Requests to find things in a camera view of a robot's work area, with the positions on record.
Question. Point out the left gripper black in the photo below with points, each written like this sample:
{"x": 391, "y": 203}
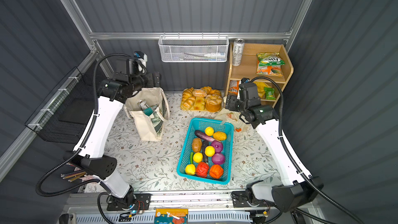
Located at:
{"x": 148, "y": 76}

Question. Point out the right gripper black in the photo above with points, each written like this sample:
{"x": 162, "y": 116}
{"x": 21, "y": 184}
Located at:
{"x": 230, "y": 102}

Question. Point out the teal snack packet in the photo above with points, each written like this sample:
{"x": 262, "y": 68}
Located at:
{"x": 153, "y": 110}

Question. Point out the teal plastic basket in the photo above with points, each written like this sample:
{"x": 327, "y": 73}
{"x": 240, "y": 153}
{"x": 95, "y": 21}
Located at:
{"x": 201, "y": 124}

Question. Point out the beige canvas tote bag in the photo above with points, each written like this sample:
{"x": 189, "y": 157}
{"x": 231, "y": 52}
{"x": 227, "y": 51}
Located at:
{"x": 150, "y": 128}

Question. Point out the cream plastic grocery bag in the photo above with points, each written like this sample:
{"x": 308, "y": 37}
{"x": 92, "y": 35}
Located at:
{"x": 227, "y": 116}

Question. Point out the silver can front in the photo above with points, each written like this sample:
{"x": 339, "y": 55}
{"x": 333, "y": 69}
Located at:
{"x": 143, "y": 105}

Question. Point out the silver can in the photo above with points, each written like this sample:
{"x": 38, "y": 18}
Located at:
{"x": 143, "y": 105}
{"x": 237, "y": 52}

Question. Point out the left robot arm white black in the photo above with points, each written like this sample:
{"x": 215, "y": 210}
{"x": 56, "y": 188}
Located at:
{"x": 109, "y": 98}

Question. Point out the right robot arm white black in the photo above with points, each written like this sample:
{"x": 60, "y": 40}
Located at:
{"x": 298, "y": 186}

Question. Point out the orange snack bag lower shelf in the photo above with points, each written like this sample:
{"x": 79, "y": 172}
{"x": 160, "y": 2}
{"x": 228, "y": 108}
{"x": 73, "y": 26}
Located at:
{"x": 233, "y": 87}

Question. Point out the orange snack bag shelf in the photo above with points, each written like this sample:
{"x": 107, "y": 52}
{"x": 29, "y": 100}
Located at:
{"x": 233, "y": 87}
{"x": 269, "y": 71}

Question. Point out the yellow snack bag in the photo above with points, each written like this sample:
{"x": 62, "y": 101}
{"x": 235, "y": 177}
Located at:
{"x": 261, "y": 88}

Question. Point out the small green snack packet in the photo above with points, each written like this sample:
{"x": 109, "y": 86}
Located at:
{"x": 269, "y": 93}

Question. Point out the wooden shelf unit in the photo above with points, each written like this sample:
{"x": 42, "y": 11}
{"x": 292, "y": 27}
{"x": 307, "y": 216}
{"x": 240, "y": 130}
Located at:
{"x": 248, "y": 66}

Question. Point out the orange snack bag top shelf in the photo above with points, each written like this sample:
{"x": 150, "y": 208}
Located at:
{"x": 269, "y": 71}

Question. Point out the bread rolls tray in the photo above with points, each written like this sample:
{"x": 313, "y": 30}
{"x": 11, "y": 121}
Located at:
{"x": 202, "y": 99}

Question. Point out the green chips bag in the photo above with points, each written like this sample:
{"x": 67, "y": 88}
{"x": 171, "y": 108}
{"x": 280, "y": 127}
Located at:
{"x": 270, "y": 59}

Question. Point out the orange yellow mango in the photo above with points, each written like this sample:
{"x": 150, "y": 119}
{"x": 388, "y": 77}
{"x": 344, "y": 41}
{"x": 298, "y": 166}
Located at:
{"x": 220, "y": 136}

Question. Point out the yellow lemon top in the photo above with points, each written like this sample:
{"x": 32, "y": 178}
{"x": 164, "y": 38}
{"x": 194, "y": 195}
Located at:
{"x": 209, "y": 131}

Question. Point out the yellow lemon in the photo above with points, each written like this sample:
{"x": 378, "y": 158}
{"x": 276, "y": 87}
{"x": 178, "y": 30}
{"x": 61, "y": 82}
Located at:
{"x": 210, "y": 151}
{"x": 197, "y": 157}
{"x": 190, "y": 169}
{"x": 209, "y": 131}

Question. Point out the silver can rear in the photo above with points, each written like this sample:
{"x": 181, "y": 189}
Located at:
{"x": 237, "y": 52}

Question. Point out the white tube in basket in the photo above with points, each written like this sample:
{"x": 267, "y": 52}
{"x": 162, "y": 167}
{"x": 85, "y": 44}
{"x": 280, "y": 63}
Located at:
{"x": 213, "y": 55}

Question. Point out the purple onion upper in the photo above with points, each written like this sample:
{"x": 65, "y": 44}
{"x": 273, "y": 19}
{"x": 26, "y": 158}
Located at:
{"x": 218, "y": 146}

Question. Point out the purple onion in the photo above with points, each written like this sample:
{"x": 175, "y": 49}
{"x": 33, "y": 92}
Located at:
{"x": 218, "y": 146}
{"x": 218, "y": 159}

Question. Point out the purple eggplant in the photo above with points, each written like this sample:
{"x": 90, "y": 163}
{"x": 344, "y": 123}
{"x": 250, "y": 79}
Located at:
{"x": 203, "y": 136}

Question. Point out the yellow lemon middle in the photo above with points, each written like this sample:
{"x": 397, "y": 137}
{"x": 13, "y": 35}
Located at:
{"x": 210, "y": 151}

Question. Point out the purple onion lower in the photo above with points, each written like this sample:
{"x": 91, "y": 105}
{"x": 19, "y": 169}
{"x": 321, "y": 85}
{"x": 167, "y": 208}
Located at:
{"x": 218, "y": 159}

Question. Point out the brown potato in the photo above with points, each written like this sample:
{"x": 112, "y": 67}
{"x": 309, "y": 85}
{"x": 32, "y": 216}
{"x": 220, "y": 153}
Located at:
{"x": 196, "y": 145}

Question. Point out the yellow lemon left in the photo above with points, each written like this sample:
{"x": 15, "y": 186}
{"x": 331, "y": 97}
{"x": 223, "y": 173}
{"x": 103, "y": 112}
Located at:
{"x": 197, "y": 157}

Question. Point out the green chili pepper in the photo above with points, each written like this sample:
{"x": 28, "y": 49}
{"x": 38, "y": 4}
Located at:
{"x": 191, "y": 157}

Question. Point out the orange pumpkin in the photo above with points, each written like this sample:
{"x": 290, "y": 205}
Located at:
{"x": 216, "y": 171}

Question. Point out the red tomato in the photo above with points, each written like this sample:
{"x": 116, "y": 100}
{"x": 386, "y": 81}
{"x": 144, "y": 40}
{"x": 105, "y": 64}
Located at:
{"x": 202, "y": 169}

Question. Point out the yellow lemon bottom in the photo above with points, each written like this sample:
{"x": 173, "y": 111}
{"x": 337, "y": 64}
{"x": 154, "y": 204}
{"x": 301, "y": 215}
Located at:
{"x": 190, "y": 169}

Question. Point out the colourful box at front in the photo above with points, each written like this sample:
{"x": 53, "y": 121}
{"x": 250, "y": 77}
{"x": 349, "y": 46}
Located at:
{"x": 171, "y": 216}

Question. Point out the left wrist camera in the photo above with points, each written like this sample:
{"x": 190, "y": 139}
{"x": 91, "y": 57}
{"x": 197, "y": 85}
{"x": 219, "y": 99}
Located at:
{"x": 142, "y": 57}

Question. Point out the white wire wall basket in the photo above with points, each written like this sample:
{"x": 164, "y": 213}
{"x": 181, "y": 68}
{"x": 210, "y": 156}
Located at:
{"x": 172, "y": 49}

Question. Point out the black wire wall basket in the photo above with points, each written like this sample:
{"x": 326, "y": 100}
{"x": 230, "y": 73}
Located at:
{"x": 64, "y": 113}

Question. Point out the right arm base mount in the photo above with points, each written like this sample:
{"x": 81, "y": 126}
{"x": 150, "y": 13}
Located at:
{"x": 242, "y": 199}

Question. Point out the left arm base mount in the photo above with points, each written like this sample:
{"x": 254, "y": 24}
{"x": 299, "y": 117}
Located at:
{"x": 136, "y": 202}

